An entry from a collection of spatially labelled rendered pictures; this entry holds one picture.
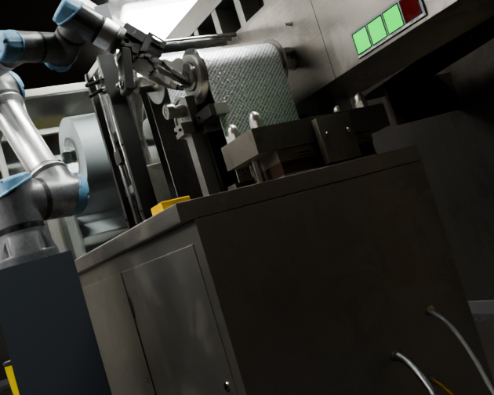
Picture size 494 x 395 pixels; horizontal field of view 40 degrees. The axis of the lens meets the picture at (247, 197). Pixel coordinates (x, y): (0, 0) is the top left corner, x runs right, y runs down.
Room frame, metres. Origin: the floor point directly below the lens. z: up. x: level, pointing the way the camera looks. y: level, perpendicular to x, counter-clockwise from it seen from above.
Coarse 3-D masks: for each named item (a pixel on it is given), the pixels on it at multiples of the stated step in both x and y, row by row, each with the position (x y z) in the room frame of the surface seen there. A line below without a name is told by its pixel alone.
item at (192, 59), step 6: (186, 60) 1.72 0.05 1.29; (192, 60) 1.69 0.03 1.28; (198, 60) 1.69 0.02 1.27; (198, 66) 1.68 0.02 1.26; (198, 72) 1.68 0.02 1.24; (198, 78) 1.69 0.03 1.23; (198, 84) 1.70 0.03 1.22; (186, 90) 1.76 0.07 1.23; (198, 90) 1.71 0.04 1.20; (210, 90) 1.72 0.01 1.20; (198, 96) 1.73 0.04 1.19
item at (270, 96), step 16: (240, 80) 1.73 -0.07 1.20; (256, 80) 1.75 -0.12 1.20; (272, 80) 1.77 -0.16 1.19; (224, 96) 1.70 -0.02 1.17; (240, 96) 1.72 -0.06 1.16; (256, 96) 1.74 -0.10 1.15; (272, 96) 1.77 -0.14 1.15; (288, 96) 1.79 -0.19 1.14; (240, 112) 1.71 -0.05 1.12; (272, 112) 1.76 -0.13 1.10; (288, 112) 1.78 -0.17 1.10; (224, 128) 1.68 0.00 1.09; (240, 128) 1.70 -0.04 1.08
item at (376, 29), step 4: (376, 20) 1.57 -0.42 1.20; (380, 20) 1.56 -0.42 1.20; (368, 24) 1.60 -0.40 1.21; (372, 24) 1.59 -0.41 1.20; (376, 24) 1.57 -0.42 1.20; (380, 24) 1.56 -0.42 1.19; (372, 28) 1.59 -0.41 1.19; (376, 28) 1.58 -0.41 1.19; (380, 28) 1.57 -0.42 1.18; (372, 32) 1.59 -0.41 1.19; (376, 32) 1.58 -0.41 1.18; (380, 32) 1.57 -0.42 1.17; (384, 32) 1.56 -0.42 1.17; (372, 36) 1.60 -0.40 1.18; (376, 36) 1.58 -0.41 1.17; (380, 36) 1.57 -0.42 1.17; (384, 36) 1.56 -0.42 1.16; (372, 40) 1.60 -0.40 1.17; (376, 40) 1.59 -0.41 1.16
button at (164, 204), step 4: (188, 196) 1.46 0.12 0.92; (172, 200) 1.44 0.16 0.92; (176, 200) 1.45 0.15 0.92; (180, 200) 1.45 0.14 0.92; (184, 200) 1.46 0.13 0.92; (160, 204) 1.43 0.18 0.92; (164, 204) 1.43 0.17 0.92; (168, 204) 1.44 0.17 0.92; (172, 204) 1.44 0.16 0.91; (152, 208) 1.48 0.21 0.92; (156, 208) 1.46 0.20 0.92; (160, 208) 1.44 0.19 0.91; (164, 208) 1.43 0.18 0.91; (152, 212) 1.48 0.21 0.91; (156, 212) 1.46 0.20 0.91
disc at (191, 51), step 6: (192, 48) 1.70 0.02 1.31; (186, 54) 1.74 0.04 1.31; (192, 54) 1.71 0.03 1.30; (198, 54) 1.68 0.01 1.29; (204, 60) 1.67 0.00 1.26; (204, 66) 1.67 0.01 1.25; (204, 72) 1.68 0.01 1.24; (204, 78) 1.69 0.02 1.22; (204, 84) 1.70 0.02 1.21; (204, 90) 1.70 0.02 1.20; (204, 96) 1.71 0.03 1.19; (198, 102) 1.74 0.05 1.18
